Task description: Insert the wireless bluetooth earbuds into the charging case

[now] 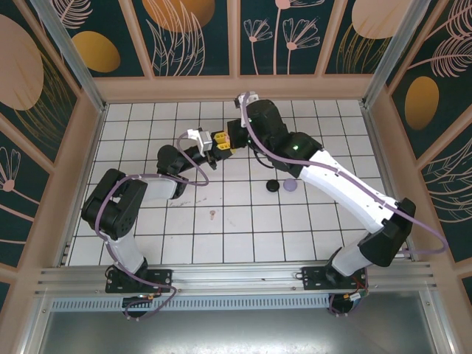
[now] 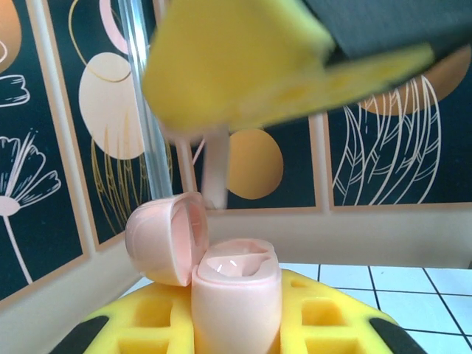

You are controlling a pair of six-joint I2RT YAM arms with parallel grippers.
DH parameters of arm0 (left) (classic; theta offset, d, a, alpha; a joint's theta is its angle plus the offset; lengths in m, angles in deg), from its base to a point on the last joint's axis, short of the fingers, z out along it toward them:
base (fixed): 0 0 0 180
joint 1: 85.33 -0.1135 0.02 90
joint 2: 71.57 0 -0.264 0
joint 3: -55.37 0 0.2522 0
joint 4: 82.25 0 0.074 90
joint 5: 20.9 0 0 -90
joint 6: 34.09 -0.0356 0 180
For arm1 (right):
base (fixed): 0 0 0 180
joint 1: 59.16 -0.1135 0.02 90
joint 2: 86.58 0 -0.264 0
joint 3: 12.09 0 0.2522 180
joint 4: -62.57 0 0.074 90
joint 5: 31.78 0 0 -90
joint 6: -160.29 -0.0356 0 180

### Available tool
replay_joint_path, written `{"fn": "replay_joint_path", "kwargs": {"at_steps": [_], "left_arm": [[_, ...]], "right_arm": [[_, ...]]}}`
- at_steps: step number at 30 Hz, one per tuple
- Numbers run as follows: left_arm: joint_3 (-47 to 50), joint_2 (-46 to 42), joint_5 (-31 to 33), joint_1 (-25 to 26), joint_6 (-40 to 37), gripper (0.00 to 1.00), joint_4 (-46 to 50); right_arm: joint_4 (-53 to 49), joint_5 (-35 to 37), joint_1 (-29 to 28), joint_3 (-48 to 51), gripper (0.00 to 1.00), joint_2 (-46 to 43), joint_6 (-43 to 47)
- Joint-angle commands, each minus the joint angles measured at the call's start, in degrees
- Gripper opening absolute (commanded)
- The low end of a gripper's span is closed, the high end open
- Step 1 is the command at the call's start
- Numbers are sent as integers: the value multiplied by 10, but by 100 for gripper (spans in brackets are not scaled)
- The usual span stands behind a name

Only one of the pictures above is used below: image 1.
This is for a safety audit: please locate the aluminium mounting rail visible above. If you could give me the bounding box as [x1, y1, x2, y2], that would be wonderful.
[35, 260, 440, 296]

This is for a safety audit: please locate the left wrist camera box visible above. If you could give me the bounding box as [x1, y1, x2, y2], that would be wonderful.
[187, 127, 215, 155]

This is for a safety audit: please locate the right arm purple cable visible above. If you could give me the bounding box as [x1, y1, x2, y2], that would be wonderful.
[235, 94, 450, 318]

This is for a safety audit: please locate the aluminium table side rail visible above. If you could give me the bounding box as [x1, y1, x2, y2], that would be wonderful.
[55, 106, 108, 267]
[359, 103, 417, 261]

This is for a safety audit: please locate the aluminium frame post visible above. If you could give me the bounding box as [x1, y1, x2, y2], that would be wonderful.
[361, 0, 421, 108]
[29, 0, 108, 114]

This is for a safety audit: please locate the power connector with red wires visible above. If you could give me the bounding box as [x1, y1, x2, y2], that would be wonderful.
[145, 283, 173, 302]
[344, 280, 369, 302]

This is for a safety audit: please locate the slotted grey cable duct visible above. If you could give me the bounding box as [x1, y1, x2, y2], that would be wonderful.
[49, 294, 333, 311]

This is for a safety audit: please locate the right gripper thin black cable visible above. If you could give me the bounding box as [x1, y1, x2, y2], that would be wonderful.
[252, 147, 277, 170]

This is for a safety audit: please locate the brushed metal bench plate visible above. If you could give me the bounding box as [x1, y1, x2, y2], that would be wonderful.
[21, 308, 453, 354]

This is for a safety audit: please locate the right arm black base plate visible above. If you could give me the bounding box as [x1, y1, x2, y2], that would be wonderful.
[301, 265, 369, 292]

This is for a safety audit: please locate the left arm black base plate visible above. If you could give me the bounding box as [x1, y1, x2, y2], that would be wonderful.
[105, 268, 174, 294]

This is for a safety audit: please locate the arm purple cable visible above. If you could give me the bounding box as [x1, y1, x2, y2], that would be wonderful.
[235, 94, 450, 318]
[94, 133, 211, 321]

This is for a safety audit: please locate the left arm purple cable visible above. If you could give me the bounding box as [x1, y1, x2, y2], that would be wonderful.
[94, 133, 211, 321]

